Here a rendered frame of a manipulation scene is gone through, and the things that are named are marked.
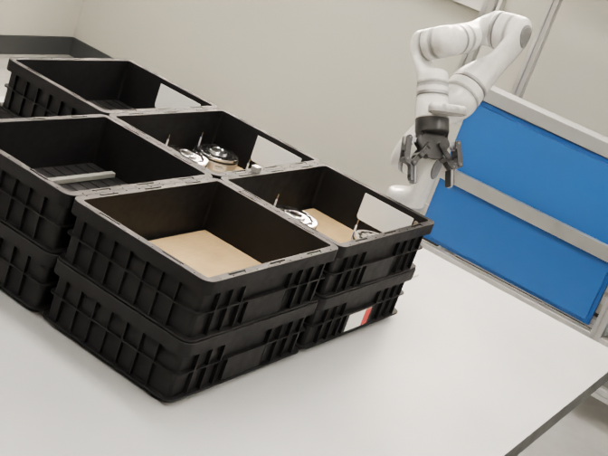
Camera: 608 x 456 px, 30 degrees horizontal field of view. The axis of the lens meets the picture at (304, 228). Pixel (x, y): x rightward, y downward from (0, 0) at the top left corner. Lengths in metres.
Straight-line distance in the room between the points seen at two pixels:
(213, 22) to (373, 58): 0.92
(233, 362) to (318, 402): 0.18
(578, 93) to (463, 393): 2.85
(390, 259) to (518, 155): 1.89
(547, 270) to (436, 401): 2.00
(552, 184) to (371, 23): 1.58
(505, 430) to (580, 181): 1.98
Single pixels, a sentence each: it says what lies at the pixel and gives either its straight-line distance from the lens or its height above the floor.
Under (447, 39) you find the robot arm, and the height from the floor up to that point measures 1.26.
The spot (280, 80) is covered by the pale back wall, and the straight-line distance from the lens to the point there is 5.57.
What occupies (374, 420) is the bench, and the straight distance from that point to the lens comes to 2.01.
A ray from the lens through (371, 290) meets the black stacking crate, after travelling 2.25.
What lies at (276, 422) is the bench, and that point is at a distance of 1.89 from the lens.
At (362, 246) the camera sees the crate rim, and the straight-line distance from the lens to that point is 2.11.
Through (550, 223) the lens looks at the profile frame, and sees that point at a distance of 4.07.
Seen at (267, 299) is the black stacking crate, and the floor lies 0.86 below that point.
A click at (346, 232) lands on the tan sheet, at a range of 2.43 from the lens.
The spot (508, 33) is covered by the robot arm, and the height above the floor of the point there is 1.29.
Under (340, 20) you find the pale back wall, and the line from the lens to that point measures 5.40.
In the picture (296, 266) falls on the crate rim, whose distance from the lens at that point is 1.92.
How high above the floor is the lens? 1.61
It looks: 19 degrees down
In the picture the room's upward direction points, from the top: 20 degrees clockwise
